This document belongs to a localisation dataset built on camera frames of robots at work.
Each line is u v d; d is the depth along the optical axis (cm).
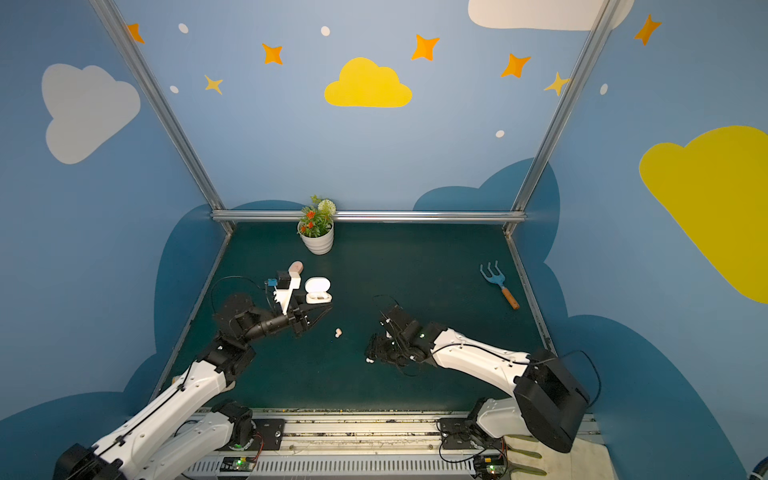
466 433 75
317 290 69
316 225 100
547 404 42
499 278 107
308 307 65
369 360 86
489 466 72
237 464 71
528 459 71
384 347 73
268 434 75
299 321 63
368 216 125
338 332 92
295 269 106
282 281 60
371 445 73
